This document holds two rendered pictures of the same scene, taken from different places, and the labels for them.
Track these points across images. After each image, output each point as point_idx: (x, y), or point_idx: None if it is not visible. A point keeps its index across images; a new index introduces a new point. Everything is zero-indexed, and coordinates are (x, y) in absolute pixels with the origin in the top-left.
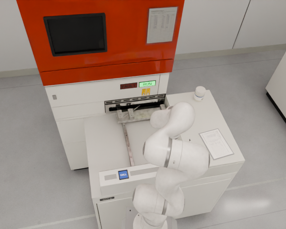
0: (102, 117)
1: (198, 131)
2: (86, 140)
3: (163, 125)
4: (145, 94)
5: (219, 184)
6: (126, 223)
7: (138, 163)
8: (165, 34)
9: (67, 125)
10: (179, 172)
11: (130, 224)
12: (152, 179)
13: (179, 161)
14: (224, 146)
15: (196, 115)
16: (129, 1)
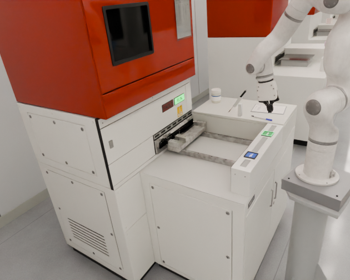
0: (156, 161)
1: (248, 111)
2: (168, 180)
3: (276, 46)
4: (179, 114)
5: (290, 149)
6: (302, 185)
7: None
8: (186, 26)
9: (125, 191)
10: None
11: (305, 184)
12: (270, 148)
13: None
14: (275, 106)
15: (231, 106)
16: None
